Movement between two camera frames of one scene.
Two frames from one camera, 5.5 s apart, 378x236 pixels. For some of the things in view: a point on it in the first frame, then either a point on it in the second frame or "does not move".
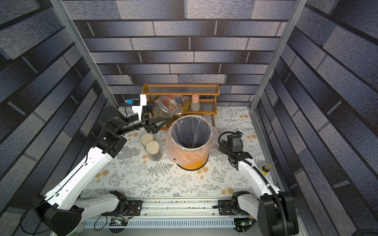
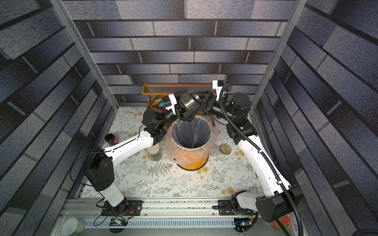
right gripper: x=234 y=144 to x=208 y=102
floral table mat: x=129 y=170 does not move
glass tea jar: x=165 y=107 to x=189 y=102
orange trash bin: x=191 y=136 does not move
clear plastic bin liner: x=189 y=138 does not move
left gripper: x=148 y=125 to x=180 y=113
